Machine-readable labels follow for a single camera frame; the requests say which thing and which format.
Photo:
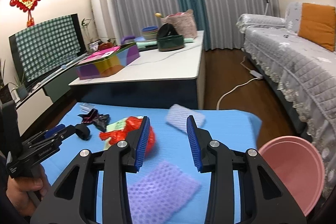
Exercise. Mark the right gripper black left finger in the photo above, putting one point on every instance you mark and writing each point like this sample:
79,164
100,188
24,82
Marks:
72,197

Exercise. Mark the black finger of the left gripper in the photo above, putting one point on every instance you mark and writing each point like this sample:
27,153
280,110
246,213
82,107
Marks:
63,134
54,130

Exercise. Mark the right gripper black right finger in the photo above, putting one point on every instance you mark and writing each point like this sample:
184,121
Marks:
263,197

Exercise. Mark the black curved plastic piece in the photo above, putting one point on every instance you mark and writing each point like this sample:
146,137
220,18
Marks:
82,131

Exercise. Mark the red plastic bag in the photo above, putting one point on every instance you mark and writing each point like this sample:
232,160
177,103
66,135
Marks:
132,123

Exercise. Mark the person's left hand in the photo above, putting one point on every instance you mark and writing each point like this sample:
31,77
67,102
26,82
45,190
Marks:
18,188

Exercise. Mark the clear plastic tube packaging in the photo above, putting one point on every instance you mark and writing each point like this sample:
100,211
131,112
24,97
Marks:
86,107

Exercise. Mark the tv cabinet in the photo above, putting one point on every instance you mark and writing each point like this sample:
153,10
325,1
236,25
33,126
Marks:
45,94

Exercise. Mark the black crumpled wrapper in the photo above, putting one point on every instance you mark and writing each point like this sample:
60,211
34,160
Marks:
101,121

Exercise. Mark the green snack wrapper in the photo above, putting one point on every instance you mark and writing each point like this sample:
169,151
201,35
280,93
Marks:
112,133

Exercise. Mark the pink plastic basin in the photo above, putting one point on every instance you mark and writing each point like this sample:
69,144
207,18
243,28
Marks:
299,166

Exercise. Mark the colourful rectangular tin box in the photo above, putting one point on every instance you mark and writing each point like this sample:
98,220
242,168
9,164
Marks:
107,62

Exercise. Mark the large purple foam net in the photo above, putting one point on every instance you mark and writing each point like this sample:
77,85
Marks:
160,194

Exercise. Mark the television with checked cloth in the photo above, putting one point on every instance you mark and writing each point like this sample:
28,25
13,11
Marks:
41,49

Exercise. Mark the brown teapot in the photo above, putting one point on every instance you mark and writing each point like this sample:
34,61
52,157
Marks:
105,45

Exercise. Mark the potted bamboo plant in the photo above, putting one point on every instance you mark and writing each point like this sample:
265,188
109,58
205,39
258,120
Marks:
88,30

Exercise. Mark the small white foam net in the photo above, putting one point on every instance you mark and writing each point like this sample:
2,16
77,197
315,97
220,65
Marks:
177,117

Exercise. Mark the white top coffee table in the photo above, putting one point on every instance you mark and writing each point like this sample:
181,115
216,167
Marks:
154,80

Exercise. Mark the stack of coloured bowls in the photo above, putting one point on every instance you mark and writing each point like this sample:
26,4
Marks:
150,32

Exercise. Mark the grey covered sofa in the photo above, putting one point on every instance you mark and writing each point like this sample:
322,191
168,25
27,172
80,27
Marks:
304,73

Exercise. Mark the dark green round box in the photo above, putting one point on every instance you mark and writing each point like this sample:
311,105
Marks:
170,43

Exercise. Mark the white standing air conditioner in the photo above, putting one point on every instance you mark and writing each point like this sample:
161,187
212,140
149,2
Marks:
105,20

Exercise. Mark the pink fabric basket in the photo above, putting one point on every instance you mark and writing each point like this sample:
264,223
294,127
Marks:
183,22

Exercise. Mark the orange cushion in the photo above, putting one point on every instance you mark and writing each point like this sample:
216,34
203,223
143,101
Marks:
318,25

